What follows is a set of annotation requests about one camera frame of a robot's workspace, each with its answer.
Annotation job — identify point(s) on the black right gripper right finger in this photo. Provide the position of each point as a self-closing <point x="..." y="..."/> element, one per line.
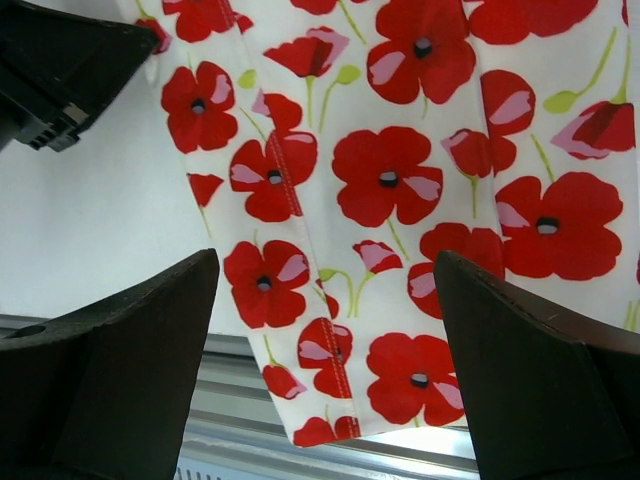
<point x="548" y="393"/>

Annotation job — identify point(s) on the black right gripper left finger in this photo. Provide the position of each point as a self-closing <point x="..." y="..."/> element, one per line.
<point x="104" y="392"/>

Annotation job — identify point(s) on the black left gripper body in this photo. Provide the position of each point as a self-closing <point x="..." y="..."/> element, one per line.
<point x="60" y="72"/>

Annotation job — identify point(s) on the red poppy print skirt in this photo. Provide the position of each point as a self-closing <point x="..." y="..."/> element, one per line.
<point x="335" y="148"/>

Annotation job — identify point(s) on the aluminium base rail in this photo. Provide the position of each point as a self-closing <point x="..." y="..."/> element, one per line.
<point x="313" y="393"/>

